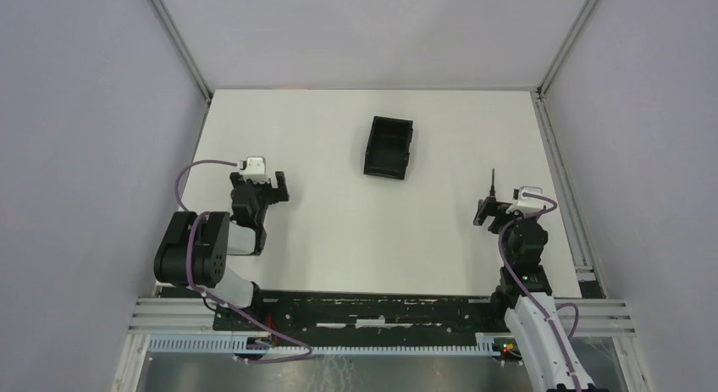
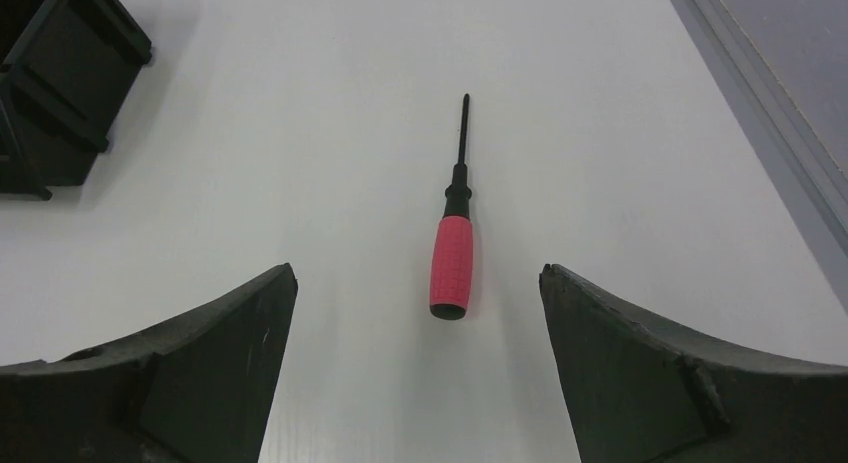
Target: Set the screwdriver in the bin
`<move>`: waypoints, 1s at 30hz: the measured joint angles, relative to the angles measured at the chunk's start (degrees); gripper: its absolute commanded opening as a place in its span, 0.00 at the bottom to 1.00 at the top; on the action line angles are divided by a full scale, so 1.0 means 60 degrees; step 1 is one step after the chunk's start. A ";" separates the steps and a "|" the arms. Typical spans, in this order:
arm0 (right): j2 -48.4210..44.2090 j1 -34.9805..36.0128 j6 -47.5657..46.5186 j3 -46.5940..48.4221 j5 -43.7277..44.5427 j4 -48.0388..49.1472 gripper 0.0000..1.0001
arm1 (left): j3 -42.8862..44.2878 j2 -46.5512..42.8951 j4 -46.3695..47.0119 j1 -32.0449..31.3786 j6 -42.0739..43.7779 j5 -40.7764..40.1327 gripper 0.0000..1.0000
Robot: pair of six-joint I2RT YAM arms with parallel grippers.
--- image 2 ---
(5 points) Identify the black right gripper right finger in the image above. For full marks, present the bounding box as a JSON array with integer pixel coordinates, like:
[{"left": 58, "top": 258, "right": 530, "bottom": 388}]
[{"left": 539, "top": 264, "right": 847, "bottom": 462}]

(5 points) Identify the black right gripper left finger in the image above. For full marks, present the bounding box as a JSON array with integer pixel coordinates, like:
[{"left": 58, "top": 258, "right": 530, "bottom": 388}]
[{"left": 1, "top": 264, "right": 298, "bottom": 462}]

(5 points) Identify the black plastic bin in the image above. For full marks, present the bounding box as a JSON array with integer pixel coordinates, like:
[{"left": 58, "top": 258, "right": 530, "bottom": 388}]
[{"left": 1, "top": 0, "right": 152, "bottom": 200}]

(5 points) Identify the red handled black screwdriver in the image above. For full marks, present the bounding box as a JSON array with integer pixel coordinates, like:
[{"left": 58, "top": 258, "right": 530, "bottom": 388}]
[{"left": 429, "top": 94, "right": 473, "bottom": 321}]

